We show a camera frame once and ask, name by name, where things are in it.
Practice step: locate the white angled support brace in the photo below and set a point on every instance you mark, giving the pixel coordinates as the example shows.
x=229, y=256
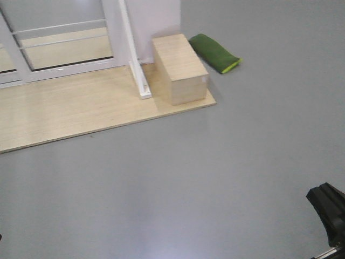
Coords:
x=140, y=79

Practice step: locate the light wooden box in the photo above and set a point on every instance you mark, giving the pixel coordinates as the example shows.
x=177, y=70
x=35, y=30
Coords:
x=185, y=77

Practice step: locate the light wooden floor platform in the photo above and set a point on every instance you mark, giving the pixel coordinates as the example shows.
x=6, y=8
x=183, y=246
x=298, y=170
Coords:
x=50, y=110

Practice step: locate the green folded cloth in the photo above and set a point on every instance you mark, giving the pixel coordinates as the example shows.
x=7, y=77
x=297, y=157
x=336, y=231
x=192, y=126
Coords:
x=213, y=53

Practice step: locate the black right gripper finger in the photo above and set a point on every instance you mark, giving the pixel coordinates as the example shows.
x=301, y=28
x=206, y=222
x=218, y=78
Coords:
x=328, y=202

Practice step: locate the white sliding glass door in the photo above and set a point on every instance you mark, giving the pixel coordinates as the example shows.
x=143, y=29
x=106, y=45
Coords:
x=62, y=38

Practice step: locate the white door frame post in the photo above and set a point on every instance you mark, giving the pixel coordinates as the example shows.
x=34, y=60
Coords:
x=128, y=32

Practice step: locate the white fixed glass panel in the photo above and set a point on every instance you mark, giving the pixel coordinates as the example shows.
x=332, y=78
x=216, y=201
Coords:
x=13, y=63

